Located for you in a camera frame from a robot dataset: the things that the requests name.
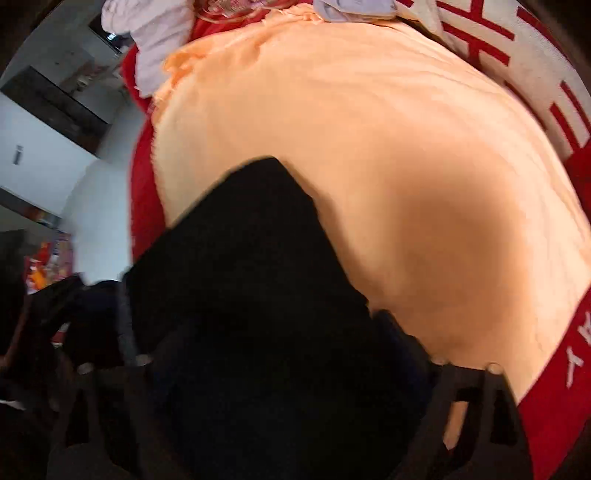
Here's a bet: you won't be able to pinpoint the black pants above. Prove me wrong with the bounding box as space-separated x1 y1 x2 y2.
47 158 445 479

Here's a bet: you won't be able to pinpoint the cream orange blanket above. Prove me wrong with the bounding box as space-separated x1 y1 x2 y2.
149 4 591 451

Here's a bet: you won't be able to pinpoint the pile of light clothes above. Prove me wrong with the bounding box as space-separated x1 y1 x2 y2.
100 0 297 99

